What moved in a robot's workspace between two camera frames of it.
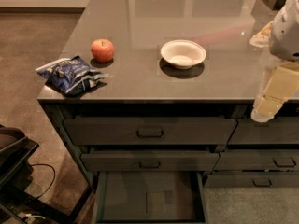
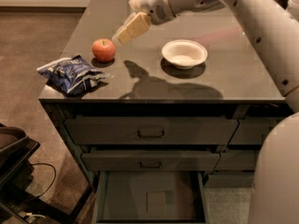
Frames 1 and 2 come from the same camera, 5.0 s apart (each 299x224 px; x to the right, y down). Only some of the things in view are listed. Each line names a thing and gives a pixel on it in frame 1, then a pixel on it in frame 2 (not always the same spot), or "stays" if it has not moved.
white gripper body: (286, 35) to (154, 4)
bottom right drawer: (251, 179) stays
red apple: (102, 49) stays
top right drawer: (277, 131) stays
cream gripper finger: (262, 37) to (137, 2)
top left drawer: (143, 131) stays
